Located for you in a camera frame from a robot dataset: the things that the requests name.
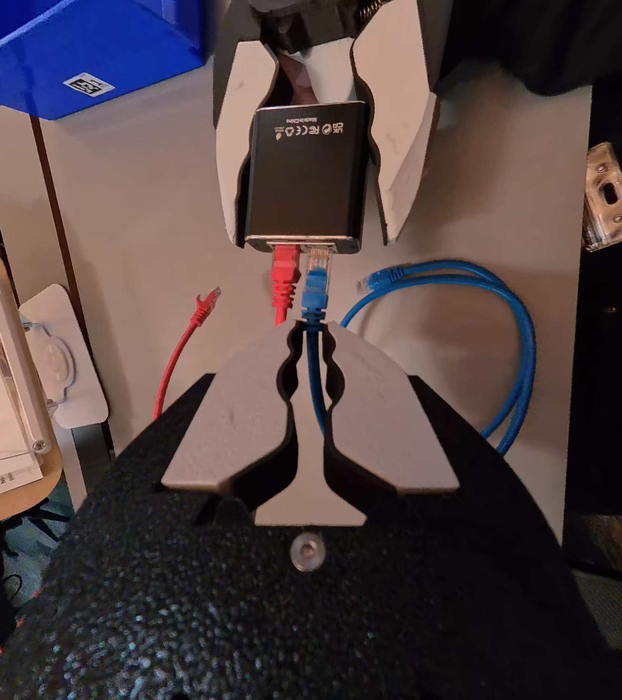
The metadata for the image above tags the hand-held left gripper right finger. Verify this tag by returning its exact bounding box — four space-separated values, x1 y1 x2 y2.
322 320 460 517

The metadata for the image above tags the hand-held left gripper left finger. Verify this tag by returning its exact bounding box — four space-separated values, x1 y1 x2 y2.
160 320 303 509

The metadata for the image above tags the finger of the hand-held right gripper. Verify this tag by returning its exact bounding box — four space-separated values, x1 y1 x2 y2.
212 39 281 249
350 0 443 246

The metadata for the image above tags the black network adapter box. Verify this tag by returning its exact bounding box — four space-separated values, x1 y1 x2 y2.
244 101 371 255

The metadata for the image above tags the red ethernet cable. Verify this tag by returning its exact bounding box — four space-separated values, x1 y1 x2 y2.
152 243 302 422

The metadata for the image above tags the blue ethernet cable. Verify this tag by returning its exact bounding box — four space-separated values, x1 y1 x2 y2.
301 246 537 457

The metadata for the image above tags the grey desk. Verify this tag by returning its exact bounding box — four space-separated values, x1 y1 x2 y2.
0 60 593 542

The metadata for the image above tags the person's right hand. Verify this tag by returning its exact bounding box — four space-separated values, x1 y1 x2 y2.
281 55 321 106

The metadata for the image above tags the white stand base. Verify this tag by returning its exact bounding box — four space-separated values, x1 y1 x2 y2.
18 283 110 429

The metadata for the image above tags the blue plastic bin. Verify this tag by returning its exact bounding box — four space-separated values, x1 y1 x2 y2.
0 0 206 120

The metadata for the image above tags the metal bracket clamp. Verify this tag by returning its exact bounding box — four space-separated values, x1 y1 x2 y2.
583 142 622 253

